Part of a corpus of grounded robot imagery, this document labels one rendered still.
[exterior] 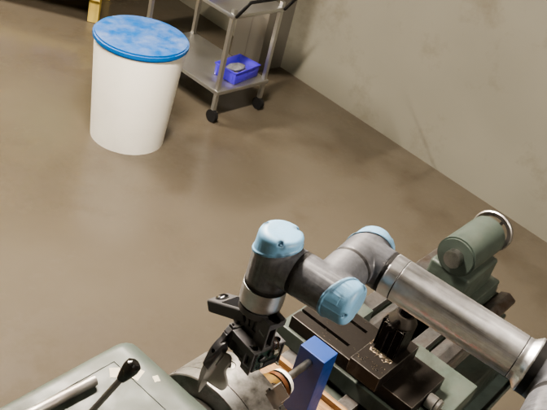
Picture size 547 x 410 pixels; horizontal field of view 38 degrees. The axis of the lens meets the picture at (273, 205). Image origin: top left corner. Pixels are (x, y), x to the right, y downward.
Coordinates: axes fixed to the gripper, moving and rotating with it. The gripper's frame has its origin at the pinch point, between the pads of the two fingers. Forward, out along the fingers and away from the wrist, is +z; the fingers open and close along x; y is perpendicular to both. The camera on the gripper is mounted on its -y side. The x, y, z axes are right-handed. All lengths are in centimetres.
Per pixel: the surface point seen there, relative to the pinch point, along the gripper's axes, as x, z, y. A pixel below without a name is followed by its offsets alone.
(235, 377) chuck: 13.6, 17.6, -10.0
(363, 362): 64, 39, -12
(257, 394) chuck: 15.7, 18.6, -4.4
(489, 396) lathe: 143, 87, -4
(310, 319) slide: 67, 44, -35
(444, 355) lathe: 107, 55, -10
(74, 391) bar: -19.7, 14.0, -19.1
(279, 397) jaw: 22.2, 22.0, -3.6
